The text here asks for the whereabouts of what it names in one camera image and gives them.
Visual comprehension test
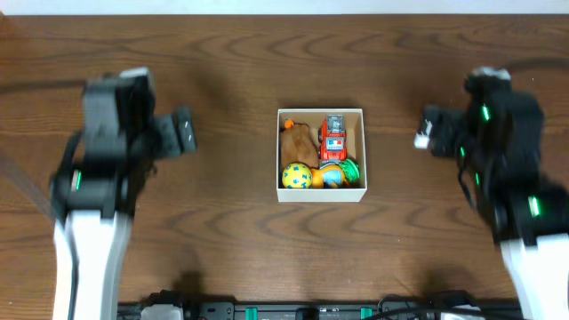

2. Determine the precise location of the green ribbed plastic wheel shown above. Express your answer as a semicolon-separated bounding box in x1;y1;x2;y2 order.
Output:
339;158;360;184

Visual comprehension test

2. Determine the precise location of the red toy truck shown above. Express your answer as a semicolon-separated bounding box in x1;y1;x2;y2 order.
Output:
318;114;348;163

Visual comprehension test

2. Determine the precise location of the brown plush toy with carrot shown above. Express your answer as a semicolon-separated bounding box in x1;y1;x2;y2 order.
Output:
279;120;319;170

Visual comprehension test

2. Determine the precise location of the orange duck toy blue hat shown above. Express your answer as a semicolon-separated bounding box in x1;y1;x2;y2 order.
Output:
311;164;349;188

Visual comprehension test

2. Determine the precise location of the yellow ball with blue letters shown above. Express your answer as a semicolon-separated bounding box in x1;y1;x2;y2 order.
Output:
281;163;313;188

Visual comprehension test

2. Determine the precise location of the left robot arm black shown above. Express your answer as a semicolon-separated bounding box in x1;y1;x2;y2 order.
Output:
50;67;196;319

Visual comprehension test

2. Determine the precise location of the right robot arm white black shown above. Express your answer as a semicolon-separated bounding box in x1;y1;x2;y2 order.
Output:
413;67;568;319

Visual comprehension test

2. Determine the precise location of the white cardboard box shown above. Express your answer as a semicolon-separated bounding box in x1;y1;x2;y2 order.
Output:
276;108;367;202

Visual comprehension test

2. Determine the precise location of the black rail at table edge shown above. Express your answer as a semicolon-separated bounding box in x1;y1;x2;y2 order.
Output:
116;290;523;320

